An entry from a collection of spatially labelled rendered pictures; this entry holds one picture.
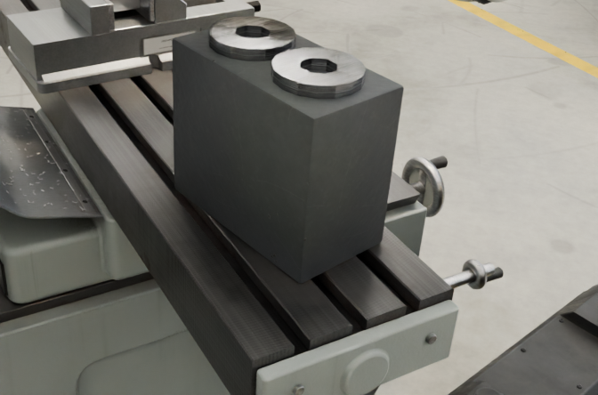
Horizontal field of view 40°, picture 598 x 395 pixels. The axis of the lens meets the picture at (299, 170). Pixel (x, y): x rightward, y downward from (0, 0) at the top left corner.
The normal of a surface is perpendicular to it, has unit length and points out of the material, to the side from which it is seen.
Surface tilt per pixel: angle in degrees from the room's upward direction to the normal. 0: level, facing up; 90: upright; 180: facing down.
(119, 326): 90
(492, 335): 0
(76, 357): 90
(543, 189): 0
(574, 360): 0
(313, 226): 90
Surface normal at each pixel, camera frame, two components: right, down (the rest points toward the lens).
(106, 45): 0.55, 0.47
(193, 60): -0.74, 0.30
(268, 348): 0.07, -0.85
